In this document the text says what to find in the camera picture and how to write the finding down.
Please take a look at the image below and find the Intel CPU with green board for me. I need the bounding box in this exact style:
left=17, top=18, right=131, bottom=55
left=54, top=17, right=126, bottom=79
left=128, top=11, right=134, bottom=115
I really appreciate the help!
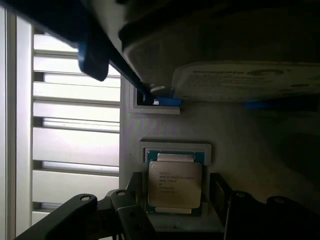
left=146, top=149, right=206, bottom=216

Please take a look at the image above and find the blue plastic clip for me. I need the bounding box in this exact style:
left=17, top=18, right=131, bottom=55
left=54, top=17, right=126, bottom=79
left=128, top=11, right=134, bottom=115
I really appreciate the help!
left=151, top=97, right=184, bottom=108

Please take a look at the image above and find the hard disk with white label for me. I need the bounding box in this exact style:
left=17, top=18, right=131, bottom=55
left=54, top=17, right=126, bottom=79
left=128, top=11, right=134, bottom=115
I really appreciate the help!
left=172, top=60, right=320, bottom=103

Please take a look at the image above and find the dark bulky computer part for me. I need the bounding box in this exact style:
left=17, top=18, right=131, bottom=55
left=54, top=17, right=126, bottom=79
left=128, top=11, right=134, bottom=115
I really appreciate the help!
left=117, top=0, right=320, bottom=66

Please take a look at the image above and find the black power wire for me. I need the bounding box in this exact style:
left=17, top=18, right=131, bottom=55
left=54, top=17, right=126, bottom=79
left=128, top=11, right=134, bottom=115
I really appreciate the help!
left=89, top=14, right=154, bottom=105

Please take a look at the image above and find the blue data wire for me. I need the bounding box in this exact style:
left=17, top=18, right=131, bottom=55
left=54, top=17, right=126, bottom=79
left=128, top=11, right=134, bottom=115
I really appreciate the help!
left=0, top=0, right=111, bottom=82

